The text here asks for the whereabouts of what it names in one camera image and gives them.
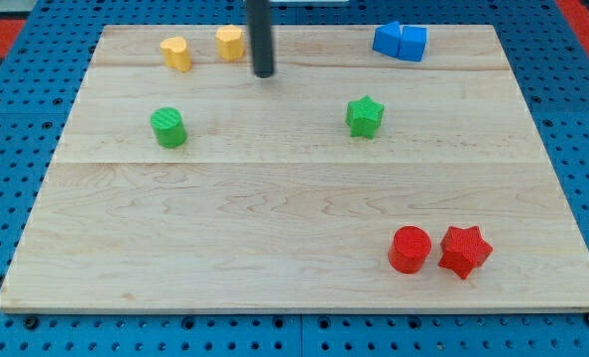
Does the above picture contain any green cylinder block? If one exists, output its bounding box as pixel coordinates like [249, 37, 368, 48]
[150, 107, 186, 148]

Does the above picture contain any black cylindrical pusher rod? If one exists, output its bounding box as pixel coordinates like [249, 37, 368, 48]
[246, 0, 275, 78]

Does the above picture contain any yellow heart block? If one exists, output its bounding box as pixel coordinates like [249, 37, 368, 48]
[215, 25, 246, 61]
[160, 37, 192, 72]

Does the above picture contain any blue block right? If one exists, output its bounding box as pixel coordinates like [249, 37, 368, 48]
[398, 26, 428, 62]

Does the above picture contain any blue block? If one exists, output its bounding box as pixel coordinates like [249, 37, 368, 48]
[372, 21, 402, 58]
[398, 26, 428, 62]

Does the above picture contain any blue block left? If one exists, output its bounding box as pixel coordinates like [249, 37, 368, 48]
[372, 21, 402, 58]

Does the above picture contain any red cylinder block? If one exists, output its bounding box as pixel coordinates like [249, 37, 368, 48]
[388, 226, 432, 274]

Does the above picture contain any yellow heart block right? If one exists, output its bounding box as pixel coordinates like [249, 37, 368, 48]
[215, 25, 246, 61]

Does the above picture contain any yellow heart block left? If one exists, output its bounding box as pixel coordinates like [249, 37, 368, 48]
[160, 37, 192, 72]

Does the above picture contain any red star block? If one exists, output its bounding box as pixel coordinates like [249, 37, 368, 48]
[438, 226, 493, 280]

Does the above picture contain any wooden board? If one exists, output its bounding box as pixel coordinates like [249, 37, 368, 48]
[0, 25, 589, 314]

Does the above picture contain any green star block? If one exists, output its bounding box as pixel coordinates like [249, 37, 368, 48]
[345, 95, 385, 139]

